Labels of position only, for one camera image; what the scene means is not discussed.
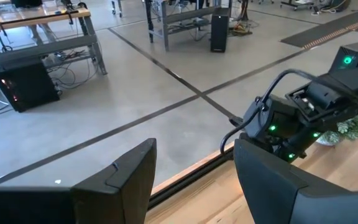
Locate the potted green plant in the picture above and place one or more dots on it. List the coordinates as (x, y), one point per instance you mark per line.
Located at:
(350, 129)

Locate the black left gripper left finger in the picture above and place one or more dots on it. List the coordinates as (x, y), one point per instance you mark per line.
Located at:
(123, 186)

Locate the grey metal workbench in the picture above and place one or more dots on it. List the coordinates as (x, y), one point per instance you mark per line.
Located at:
(191, 14)

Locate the black table edge frame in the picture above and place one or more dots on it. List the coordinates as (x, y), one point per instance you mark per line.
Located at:
(191, 180)

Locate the dark floor mat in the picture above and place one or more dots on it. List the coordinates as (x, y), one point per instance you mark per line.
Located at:
(325, 31)

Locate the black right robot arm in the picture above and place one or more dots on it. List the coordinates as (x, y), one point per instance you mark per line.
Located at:
(337, 93)

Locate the large black computer tower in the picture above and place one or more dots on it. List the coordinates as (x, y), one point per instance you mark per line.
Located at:
(26, 87)

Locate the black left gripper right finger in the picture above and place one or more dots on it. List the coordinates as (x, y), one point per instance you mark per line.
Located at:
(275, 193)

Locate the slim black computer tower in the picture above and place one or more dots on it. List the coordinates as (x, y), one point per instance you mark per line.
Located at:
(219, 31)

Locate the wood-topped grey workbench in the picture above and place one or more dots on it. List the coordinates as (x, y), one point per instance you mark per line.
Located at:
(42, 48)

